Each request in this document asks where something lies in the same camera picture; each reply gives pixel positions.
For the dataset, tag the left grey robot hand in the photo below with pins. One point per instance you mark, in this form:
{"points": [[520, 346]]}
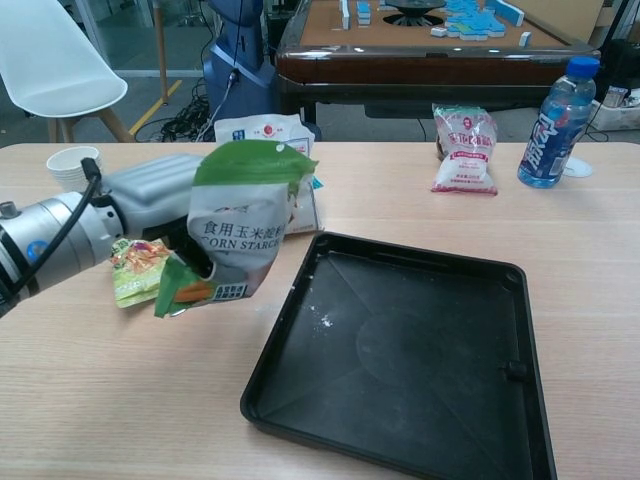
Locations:
{"points": [[150, 190]]}

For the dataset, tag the green white corn starch bag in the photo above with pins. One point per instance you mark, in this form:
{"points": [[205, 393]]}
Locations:
{"points": [[235, 225]]}

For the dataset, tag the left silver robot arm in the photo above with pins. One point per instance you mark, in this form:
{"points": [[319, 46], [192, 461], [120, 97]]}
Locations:
{"points": [[60, 240]]}

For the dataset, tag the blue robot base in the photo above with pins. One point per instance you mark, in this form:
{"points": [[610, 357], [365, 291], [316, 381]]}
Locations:
{"points": [[235, 60]]}

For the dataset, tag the white castor sugar bag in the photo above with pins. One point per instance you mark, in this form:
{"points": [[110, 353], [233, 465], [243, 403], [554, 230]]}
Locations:
{"points": [[270, 130]]}

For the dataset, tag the black square plastic tray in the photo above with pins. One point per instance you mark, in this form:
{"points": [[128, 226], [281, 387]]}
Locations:
{"points": [[410, 360]]}

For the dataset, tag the white sugar bag pink print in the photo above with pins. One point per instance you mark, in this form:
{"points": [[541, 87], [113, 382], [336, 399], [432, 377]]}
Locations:
{"points": [[465, 160]]}

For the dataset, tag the green snack packet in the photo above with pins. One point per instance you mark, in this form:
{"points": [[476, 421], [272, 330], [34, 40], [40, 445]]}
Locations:
{"points": [[135, 270]]}

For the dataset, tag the white paper cup stack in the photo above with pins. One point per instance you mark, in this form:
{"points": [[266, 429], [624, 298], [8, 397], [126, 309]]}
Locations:
{"points": [[67, 167]]}

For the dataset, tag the white chair with wooden legs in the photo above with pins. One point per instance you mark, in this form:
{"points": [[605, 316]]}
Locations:
{"points": [[55, 75]]}

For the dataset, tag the dark wooden mahjong table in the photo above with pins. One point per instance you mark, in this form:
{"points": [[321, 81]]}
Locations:
{"points": [[425, 65]]}

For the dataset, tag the black mahjong centre dome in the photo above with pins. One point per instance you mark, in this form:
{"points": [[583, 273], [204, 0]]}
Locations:
{"points": [[412, 10]]}

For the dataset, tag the blue capped drink bottle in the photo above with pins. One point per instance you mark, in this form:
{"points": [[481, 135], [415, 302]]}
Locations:
{"points": [[550, 145]]}

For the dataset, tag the white cardboard box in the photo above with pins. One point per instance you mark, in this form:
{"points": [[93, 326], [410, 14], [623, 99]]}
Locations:
{"points": [[620, 112]]}

